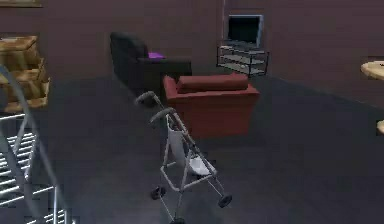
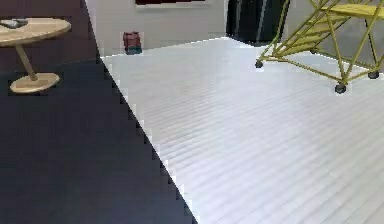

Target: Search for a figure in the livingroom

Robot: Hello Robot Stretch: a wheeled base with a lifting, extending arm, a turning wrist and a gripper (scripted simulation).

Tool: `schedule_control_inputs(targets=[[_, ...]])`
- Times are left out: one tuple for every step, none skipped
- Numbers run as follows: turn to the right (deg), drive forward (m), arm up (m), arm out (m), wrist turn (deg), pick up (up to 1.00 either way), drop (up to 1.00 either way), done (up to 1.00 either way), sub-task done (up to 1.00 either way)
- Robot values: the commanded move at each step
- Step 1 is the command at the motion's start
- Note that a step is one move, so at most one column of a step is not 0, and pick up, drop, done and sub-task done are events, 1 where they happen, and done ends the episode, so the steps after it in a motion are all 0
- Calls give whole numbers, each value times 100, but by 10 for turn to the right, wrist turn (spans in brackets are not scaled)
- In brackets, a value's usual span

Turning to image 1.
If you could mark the red armchair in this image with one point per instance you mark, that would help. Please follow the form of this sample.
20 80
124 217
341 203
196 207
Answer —
213 103

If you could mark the white folding baby stroller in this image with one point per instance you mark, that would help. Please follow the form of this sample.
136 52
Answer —
175 140

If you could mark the purple cushion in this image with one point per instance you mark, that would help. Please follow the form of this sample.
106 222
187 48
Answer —
155 55

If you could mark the black armchair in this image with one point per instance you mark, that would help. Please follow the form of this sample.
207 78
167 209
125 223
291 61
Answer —
133 60

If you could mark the black television set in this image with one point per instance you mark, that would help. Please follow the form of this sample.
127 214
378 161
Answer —
243 29

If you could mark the round light wooden table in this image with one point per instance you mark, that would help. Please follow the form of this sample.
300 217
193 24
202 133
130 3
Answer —
375 69

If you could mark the framed wall picture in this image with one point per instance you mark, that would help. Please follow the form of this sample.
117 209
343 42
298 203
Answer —
20 3

